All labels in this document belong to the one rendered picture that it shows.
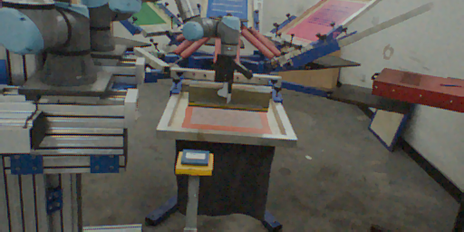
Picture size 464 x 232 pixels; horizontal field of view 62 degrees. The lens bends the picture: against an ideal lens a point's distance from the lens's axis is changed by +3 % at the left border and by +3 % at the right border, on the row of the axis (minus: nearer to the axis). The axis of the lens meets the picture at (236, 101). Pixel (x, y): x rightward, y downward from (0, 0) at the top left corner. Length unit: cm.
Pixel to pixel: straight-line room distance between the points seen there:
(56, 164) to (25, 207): 33
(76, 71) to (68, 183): 58
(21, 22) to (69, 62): 20
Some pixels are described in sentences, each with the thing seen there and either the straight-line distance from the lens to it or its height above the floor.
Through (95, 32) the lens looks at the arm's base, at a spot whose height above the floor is 134.
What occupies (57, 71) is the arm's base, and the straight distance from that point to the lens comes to 122.
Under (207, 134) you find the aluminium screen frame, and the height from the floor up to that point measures 98.
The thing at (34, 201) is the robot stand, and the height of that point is 74.
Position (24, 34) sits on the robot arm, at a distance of 108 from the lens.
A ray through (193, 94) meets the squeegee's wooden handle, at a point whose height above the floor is 111.
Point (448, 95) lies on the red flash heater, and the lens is 237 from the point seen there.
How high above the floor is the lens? 161
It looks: 18 degrees down
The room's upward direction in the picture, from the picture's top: 6 degrees clockwise
